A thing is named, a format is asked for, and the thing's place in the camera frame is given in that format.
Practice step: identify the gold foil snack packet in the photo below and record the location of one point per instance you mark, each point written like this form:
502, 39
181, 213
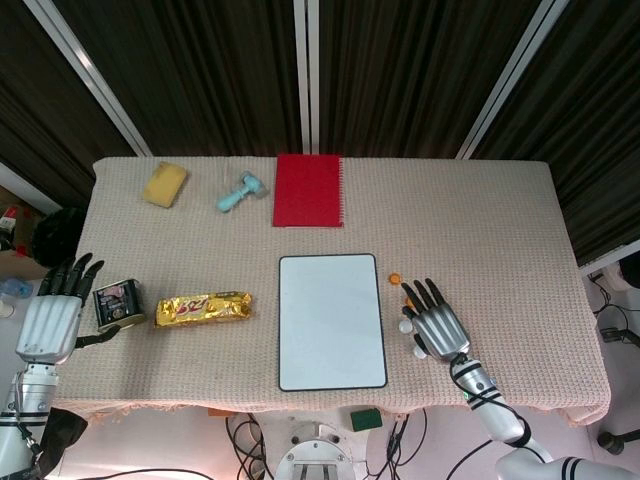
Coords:
200, 310

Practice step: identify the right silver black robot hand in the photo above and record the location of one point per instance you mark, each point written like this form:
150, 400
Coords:
442, 332

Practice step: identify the cardboard box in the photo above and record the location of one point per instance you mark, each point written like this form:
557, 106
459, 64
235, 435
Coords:
17, 260

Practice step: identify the white round magnet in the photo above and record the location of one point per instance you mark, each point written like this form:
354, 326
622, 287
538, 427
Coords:
404, 327
419, 353

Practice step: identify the white robot torso base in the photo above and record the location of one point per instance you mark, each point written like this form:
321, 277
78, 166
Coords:
315, 455

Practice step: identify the white aluminium frame rail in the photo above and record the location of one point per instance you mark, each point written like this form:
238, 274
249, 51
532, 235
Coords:
25, 187
607, 260

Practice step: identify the red spiral notebook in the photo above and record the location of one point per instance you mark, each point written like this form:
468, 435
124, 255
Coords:
307, 192

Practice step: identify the black pleated curtain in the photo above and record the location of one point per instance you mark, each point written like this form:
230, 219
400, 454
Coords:
30, 100
590, 125
410, 75
200, 75

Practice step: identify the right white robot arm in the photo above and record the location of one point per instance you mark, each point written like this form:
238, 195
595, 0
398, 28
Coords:
480, 387

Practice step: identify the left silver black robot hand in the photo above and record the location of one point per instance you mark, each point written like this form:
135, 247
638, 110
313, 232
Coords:
47, 325

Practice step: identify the light blue toy hammer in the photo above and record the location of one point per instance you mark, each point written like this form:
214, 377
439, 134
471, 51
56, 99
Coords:
236, 195

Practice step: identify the beige waffle tablecloth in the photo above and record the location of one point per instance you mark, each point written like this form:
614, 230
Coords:
475, 225

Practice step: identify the white aluminium frame post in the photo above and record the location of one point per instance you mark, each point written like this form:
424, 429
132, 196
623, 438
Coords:
306, 75
90, 75
505, 85

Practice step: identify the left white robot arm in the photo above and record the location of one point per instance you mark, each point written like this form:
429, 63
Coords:
30, 392

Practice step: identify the white board with black rim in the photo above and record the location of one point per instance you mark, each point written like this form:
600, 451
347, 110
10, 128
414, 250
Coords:
332, 322

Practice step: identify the green block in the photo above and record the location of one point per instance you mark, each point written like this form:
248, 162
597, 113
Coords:
365, 420

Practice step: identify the white device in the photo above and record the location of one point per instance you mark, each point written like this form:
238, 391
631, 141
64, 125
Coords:
625, 275

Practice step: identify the black furry object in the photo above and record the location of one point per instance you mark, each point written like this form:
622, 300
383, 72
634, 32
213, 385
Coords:
55, 237

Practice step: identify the pale blue plastic item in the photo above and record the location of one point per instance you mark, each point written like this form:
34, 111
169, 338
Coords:
12, 288

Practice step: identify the yellow sponge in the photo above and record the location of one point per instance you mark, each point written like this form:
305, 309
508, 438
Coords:
165, 184

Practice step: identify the black tin can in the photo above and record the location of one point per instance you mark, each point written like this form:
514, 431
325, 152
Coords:
119, 305

